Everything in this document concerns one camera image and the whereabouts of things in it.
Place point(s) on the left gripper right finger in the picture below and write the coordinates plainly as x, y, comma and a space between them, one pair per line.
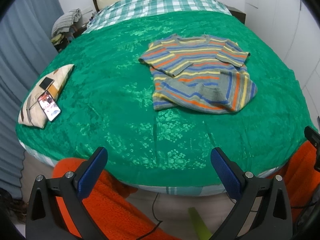
273, 219

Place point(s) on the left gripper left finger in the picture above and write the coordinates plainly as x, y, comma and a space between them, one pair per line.
44, 217

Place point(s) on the striped knit sweater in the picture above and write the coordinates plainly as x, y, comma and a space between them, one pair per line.
204, 73

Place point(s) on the striped clothes pile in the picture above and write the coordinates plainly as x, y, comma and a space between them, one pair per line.
64, 22

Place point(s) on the yellow-green stick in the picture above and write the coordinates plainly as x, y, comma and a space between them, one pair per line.
199, 226

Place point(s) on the orange fluffy garment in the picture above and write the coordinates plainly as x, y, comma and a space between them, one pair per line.
118, 219

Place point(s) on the patterned beige cushion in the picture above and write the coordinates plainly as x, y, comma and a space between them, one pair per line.
31, 113

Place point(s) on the smartphone with lit screen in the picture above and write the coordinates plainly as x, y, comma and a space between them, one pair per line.
49, 106

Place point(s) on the green floral bedspread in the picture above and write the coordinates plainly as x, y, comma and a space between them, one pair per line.
107, 101

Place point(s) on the white wardrobe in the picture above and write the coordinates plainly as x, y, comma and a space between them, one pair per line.
288, 27

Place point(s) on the black square card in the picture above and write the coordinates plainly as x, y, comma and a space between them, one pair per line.
46, 83

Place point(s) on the dark nightstand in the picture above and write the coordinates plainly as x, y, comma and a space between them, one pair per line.
241, 16

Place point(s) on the blue-grey curtain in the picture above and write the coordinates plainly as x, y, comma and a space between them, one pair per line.
26, 50

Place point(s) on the teal checkered blanket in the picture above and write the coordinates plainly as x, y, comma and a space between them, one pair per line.
124, 10

